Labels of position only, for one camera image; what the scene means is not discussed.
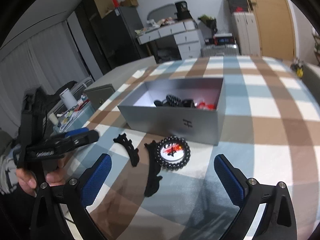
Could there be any white cylinder bottle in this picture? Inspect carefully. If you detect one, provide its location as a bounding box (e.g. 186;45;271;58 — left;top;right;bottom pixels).
59;88;78;109

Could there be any silver suitcase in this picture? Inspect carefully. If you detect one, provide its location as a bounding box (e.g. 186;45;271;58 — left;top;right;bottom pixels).
201;44;240;57

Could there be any grey bedside safe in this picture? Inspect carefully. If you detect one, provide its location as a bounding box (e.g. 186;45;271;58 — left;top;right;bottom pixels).
84;56;156;109

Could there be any white desk with drawers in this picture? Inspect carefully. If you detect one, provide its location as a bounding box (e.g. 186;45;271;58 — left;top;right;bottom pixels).
137;20;204;63

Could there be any black refrigerator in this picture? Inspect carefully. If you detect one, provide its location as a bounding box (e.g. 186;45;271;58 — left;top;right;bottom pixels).
102;7;148;68

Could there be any black curved hair clip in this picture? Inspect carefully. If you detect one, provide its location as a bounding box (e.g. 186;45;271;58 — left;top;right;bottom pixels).
113;133;140;167

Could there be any black long hair clip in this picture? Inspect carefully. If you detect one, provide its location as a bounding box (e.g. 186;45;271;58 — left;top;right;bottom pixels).
144;140;163;197

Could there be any black wardrobe cabinet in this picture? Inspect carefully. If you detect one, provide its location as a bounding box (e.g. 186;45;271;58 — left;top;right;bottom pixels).
75;0;114;75

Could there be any black beaded bracelet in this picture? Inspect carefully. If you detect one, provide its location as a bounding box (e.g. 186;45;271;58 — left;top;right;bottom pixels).
155;135;191;171

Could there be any red jewelry in box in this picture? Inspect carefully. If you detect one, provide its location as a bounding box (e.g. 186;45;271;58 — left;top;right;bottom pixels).
195;101;216;111

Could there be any black jewelry pile in box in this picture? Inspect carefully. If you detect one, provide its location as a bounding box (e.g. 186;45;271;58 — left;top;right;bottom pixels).
153;94;196;108

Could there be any red clear jewelry piece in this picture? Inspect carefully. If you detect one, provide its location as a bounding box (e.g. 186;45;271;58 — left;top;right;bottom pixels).
161;142;182;157

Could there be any plaid bed cover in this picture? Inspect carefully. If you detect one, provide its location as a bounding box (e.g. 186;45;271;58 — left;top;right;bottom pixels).
66;56;319;239

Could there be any grey pillow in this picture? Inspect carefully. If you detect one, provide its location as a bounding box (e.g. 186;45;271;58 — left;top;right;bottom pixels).
302;63;320;103

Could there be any white suitcase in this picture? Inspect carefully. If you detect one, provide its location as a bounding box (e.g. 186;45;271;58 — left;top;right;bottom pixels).
232;12;261;57

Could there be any wooden door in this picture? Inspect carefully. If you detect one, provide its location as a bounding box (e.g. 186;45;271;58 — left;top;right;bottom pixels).
247;0;296;61

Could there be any grey round mirror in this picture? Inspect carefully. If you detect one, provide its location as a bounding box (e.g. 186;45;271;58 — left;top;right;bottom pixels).
146;3;177;24

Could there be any black shoe box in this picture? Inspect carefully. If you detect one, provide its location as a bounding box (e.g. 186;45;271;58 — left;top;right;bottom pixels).
204;33;235;46

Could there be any person's left hand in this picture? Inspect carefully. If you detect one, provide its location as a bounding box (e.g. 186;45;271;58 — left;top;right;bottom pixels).
15;154;67;197

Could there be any brown cardboard box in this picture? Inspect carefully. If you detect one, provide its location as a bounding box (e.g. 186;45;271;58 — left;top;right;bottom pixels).
120;0;139;7

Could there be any grey cardboard jewelry box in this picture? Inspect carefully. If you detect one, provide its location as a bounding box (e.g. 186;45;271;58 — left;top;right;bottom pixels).
118;77;226;145

